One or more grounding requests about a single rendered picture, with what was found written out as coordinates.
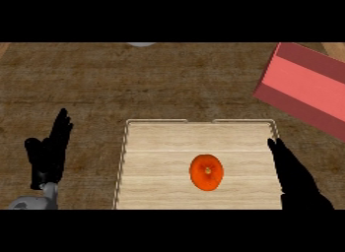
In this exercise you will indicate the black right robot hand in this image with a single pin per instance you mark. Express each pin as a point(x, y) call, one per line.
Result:
point(296, 177)

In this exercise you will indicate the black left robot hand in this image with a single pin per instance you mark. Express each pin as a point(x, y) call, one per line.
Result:
point(47, 154)

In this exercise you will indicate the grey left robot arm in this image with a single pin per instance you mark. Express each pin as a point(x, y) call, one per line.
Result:
point(35, 200)

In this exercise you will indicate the orange squash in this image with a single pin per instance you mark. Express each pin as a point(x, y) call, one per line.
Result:
point(205, 172)

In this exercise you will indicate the pale wooden tray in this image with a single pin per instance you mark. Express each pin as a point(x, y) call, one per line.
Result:
point(198, 164)

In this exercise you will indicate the red cardboard box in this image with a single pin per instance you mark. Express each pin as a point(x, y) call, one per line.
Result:
point(309, 90)

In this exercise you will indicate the pale grey round object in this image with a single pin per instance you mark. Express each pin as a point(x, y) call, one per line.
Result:
point(140, 44)

